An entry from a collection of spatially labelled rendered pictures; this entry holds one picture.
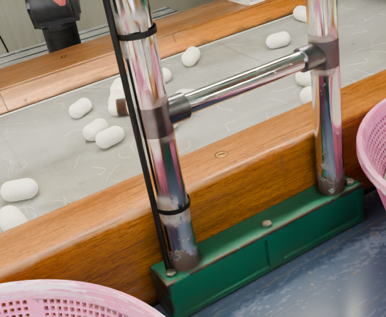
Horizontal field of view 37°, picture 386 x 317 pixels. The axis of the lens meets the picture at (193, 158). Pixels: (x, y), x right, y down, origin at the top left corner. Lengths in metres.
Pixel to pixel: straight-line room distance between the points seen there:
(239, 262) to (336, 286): 0.08
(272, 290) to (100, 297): 0.16
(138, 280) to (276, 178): 0.14
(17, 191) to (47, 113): 0.20
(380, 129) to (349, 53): 0.23
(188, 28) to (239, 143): 0.38
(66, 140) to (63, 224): 0.21
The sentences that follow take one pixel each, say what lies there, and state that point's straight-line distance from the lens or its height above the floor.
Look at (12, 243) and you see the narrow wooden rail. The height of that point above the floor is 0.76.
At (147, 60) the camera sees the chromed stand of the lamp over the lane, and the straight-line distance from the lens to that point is 0.37.
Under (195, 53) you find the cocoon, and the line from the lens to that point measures 0.77.
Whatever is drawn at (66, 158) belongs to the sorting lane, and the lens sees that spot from 0.60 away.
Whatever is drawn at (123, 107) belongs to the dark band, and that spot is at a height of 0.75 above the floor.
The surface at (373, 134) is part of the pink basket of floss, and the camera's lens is 0.52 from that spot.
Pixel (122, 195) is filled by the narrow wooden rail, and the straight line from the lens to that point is 0.46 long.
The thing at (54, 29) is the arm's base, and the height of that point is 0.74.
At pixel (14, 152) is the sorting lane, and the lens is 0.65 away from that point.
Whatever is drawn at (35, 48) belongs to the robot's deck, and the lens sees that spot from 1.28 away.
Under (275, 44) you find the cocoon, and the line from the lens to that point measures 0.78.
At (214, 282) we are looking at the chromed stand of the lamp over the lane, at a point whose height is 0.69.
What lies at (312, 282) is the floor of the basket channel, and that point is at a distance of 0.49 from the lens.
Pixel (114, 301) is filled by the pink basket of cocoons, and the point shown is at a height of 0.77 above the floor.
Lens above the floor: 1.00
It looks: 29 degrees down
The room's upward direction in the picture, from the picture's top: 10 degrees counter-clockwise
